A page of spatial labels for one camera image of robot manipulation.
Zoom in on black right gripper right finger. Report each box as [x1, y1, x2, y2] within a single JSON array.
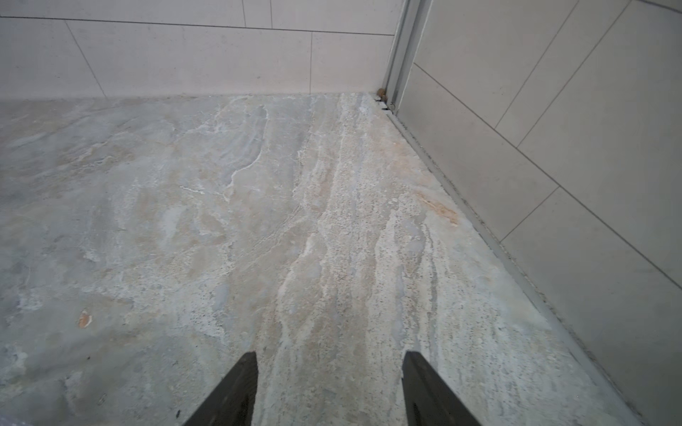
[[401, 351, 481, 426]]

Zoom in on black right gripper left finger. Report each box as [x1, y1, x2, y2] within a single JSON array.
[[184, 351, 259, 426]]

